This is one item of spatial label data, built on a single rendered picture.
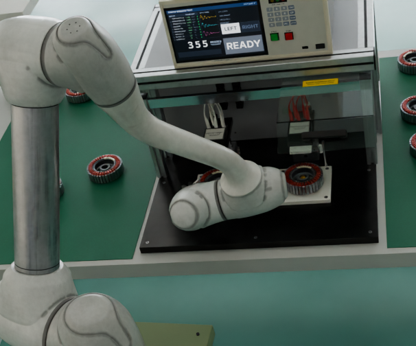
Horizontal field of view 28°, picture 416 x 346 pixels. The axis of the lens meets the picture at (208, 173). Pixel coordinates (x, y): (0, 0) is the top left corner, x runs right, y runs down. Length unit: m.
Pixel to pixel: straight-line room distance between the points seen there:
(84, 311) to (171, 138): 0.41
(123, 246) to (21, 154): 0.65
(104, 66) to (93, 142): 1.19
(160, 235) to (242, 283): 0.96
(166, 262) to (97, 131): 0.74
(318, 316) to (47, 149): 1.54
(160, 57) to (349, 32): 0.53
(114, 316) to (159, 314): 1.43
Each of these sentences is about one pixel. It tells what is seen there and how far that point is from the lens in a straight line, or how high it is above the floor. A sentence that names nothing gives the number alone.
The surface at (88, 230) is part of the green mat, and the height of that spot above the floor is 0.75.
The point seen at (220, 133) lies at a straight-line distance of 2.40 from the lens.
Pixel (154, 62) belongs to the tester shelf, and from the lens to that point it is 2.41.
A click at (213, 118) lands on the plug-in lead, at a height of 0.93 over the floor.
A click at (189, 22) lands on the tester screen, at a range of 2.28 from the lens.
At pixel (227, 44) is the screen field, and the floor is 1.17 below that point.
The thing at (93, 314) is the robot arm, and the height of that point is 1.04.
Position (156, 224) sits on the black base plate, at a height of 0.77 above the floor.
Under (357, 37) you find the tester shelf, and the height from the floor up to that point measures 1.11.
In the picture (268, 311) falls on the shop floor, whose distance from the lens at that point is 3.12.
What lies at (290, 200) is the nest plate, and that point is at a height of 0.78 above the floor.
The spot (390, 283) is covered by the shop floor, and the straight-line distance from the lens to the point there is 3.17.
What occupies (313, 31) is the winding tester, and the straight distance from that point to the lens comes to 2.26.
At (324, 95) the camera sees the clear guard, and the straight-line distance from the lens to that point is 2.22.
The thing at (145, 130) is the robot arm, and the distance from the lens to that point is 1.81.
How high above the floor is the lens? 2.26
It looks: 36 degrees down
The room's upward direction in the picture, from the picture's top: 13 degrees counter-clockwise
